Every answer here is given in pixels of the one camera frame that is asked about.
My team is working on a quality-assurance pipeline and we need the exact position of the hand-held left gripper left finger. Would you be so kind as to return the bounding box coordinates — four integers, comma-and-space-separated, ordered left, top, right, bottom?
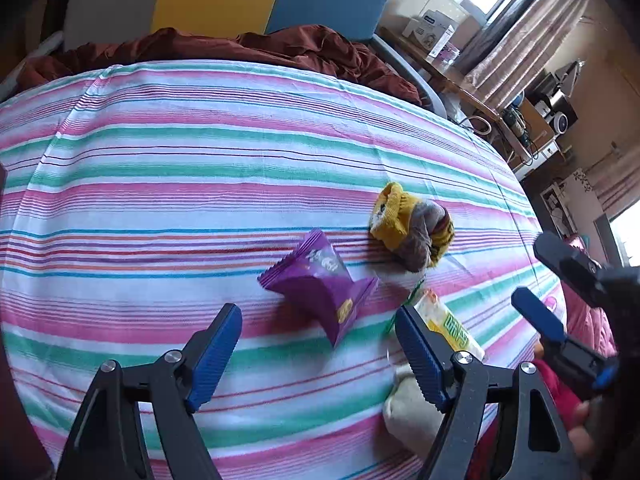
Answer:
55, 302, 244, 480

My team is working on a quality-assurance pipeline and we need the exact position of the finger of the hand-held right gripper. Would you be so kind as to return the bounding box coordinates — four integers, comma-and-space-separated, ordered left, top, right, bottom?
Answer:
511, 287, 619, 401
532, 231, 609, 306

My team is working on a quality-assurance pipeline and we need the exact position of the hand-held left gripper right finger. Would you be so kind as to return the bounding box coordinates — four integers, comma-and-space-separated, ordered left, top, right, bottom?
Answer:
395, 305, 583, 480

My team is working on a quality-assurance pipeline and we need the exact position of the purple snack packet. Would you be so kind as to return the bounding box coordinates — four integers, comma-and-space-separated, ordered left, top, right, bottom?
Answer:
257, 228, 380, 349

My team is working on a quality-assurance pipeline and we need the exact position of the person's right hand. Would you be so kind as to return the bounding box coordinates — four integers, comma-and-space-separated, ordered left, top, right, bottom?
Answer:
569, 402, 594, 456

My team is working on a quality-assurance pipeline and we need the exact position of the green white snack packet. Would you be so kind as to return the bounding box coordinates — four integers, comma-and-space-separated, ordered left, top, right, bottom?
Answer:
387, 287, 486, 362

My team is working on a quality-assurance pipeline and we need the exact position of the white decorated cabinet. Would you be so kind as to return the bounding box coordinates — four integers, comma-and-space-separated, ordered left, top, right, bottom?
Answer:
540, 167, 602, 242

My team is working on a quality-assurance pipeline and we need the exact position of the beige rolled sock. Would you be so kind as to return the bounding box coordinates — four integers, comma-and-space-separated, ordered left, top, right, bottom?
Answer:
382, 365, 454, 454

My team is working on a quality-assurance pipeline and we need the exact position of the yellow grey sock bundle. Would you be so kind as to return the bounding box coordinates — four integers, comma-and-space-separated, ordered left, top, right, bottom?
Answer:
368, 181, 455, 274

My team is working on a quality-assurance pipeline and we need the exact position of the black silver stereo speaker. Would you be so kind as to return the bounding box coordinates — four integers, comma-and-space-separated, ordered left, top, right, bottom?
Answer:
525, 72, 581, 136

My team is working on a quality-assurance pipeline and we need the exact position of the striped bed sheet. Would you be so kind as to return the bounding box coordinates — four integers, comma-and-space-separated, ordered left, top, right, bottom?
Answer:
0, 60, 568, 480

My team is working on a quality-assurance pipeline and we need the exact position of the wooden desk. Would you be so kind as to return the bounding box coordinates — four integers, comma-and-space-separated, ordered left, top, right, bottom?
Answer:
380, 25, 507, 127

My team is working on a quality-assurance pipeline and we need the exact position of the pink patterned curtain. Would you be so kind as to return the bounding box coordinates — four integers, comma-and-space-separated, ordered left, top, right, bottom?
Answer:
460, 0, 594, 111

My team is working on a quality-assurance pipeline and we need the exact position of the pink white small box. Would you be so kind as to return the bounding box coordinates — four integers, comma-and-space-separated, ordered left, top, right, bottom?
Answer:
430, 25, 462, 67

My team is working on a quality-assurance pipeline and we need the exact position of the white cardboard box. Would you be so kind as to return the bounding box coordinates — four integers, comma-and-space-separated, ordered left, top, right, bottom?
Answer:
402, 9, 457, 52

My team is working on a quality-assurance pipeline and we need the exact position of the maroon blanket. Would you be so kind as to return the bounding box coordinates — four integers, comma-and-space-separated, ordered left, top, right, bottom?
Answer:
22, 25, 434, 109

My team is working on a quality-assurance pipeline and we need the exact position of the wooden wardrobe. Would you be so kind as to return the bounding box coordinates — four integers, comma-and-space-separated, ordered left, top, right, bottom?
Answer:
0, 0, 76, 91

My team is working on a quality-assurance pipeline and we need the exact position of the white cable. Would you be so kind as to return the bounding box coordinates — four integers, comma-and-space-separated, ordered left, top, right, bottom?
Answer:
459, 114, 494, 137

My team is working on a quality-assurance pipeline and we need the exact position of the grey bed rail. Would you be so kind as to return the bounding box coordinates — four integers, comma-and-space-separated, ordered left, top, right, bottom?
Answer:
372, 27, 437, 112

